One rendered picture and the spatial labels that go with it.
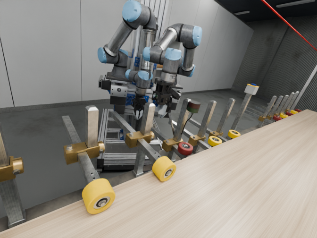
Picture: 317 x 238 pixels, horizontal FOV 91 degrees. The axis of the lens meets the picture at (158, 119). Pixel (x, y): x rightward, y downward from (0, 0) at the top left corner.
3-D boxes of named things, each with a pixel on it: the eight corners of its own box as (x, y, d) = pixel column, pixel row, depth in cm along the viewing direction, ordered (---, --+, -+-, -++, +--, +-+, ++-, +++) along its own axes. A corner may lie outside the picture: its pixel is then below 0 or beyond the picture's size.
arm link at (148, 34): (150, 11, 115) (144, 79, 133) (139, 6, 107) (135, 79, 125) (162, 10, 109) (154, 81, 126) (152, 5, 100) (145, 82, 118)
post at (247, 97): (225, 138, 149) (245, 92, 131) (228, 136, 152) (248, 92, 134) (229, 140, 146) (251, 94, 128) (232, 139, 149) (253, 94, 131)
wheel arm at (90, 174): (61, 121, 78) (61, 114, 76) (69, 120, 80) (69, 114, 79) (93, 201, 45) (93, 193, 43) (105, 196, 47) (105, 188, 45)
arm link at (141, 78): (143, 70, 112) (152, 73, 108) (141, 85, 117) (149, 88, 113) (135, 70, 107) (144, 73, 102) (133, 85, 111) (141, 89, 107)
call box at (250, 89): (243, 92, 131) (247, 83, 128) (246, 92, 135) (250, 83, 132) (251, 96, 126) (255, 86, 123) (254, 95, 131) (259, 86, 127)
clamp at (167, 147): (161, 147, 94) (162, 140, 92) (177, 142, 102) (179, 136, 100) (167, 153, 90) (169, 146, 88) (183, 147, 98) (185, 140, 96)
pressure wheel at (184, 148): (171, 159, 89) (176, 142, 85) (180, 155, 94) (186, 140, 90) (180, 168, 84) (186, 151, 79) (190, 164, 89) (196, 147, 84)
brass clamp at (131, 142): (124, 141, 75) (125, 132, 73) (147, 136, 83) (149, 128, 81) (130, 149, 71) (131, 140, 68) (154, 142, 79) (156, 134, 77)
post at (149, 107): (131, 180, 90) (145, 101, 70) (137, 177, 92) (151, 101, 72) (135, 184, 87) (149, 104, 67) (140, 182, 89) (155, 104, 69)
